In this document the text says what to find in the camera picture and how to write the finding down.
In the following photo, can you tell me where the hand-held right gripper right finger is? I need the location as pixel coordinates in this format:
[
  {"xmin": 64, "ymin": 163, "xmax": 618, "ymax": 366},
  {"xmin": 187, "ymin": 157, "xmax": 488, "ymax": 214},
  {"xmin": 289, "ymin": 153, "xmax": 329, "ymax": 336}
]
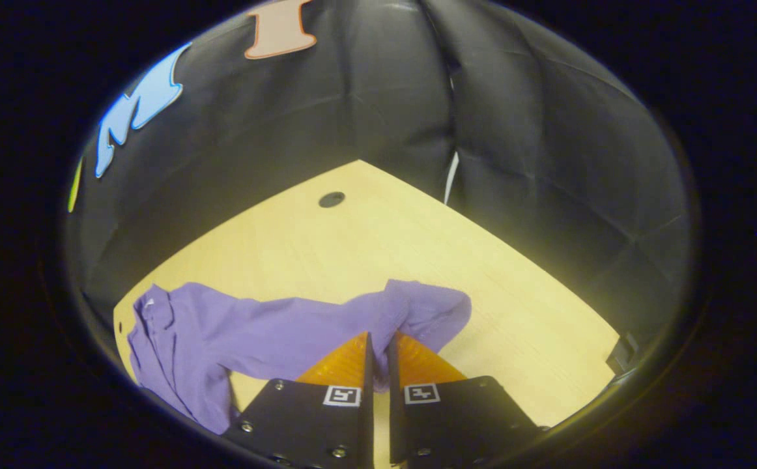
[{"xmin": 388, "ymin": 331, "xmax": 542, "ymax": 468}]

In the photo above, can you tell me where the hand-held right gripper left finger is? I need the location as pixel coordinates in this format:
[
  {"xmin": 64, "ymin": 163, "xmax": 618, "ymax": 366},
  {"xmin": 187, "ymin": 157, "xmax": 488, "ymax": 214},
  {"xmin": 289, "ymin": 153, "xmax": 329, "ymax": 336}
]
[{"xmin": 222, "ymin": 331, "xmax": 375, "ymax": 469}]

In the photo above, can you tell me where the purple ribbed button shirt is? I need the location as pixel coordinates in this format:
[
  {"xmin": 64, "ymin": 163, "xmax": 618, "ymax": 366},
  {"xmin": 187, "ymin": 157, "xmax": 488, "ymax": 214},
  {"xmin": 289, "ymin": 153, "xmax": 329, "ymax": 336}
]
[{"xmin": 128, "ymin": 279, "xmax": 472, "ymax": 435}]

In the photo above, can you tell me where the black backdrop cloth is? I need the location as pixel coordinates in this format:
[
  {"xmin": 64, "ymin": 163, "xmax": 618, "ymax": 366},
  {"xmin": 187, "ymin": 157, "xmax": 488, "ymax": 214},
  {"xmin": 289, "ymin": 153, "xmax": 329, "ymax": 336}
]
[{"xmin": 66, "ymin": 0, "xmax": 692, "ymax": 365}]

